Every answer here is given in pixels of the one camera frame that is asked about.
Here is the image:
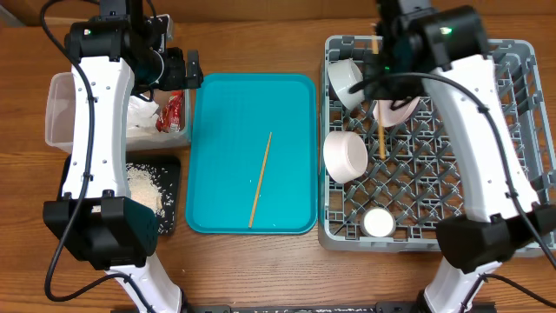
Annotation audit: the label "wooden chopstick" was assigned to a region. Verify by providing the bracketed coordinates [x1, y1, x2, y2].
[372, 39, 386, 161]
[248, 132, 273, 229]

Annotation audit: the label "white napkin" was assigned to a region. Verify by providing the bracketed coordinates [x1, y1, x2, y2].
[126, 96, 159, 137]

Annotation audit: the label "red snack wrapper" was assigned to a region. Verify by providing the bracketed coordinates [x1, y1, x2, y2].
[156, 90, 184, 133]

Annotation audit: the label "grey metal bowl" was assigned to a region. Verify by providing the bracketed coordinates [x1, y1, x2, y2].
[328, 59, 365, 110]

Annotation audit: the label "small white plate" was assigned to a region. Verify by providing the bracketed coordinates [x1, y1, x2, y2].
[373, 97, 420, 128]

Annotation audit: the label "large white plate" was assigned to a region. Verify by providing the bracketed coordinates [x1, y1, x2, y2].
[323, 131, 368, 183]

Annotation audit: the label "rice leftovers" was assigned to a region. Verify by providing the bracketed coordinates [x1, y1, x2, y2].
[90, 163, 177, 218]

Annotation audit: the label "white cup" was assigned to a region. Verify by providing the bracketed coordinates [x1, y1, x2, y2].
[360, 207, 396, 237]

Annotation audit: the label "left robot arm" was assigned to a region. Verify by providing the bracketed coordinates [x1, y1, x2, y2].
[43, 0, 203, 312]

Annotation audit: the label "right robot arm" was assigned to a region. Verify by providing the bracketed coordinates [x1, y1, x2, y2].
[358, 1, 555, 312]

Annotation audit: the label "clear plastic waste bin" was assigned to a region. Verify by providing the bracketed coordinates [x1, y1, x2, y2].
[45, 72, 191, 153]

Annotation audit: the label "grey dishwasher rack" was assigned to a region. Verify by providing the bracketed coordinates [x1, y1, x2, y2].
[318, 39, 555, 252]

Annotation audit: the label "teal serving tray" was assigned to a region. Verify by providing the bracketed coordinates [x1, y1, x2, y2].
[185, 73, 319, 235]

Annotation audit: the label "black plastic tray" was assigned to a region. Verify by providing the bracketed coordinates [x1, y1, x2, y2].
[56, 151, 182, 236]

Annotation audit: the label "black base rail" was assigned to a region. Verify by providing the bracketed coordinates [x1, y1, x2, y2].
[110, 299, 496, 313]

